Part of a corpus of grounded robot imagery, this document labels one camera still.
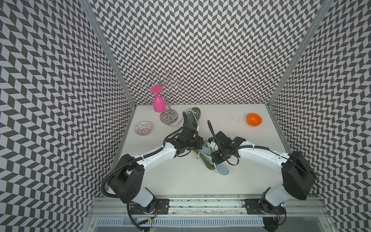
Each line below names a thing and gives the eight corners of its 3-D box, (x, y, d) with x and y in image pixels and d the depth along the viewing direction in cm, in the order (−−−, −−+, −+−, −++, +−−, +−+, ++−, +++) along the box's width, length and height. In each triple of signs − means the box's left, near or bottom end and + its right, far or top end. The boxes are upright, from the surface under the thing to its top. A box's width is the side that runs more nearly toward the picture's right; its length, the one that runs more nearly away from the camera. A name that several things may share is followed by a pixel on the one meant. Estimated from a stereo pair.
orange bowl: (247, 126, 106) (249, 123, 102) (244, 117, 111) (246, 113, 108) (260, 127, 106) (263, 123, 102) (257, 117, 111) (259, 113, 108)
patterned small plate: (135, 135, 101) (133, 132, 98) (138, 124, 108) (137, 121, 104) (151, 135, 101) (149, 132, 98) (153, 124, 108) (152, 121, 104)
